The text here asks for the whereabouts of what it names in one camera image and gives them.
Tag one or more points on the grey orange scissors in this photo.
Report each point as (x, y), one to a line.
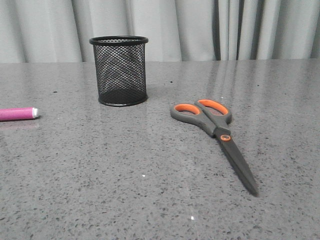
(214, 118)

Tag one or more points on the pink marker pen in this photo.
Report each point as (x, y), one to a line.
(14, 114)

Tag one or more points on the black mesh pen holder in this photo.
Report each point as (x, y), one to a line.
(120, 68)

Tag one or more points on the grey curtain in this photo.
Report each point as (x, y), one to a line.
(45, 31)

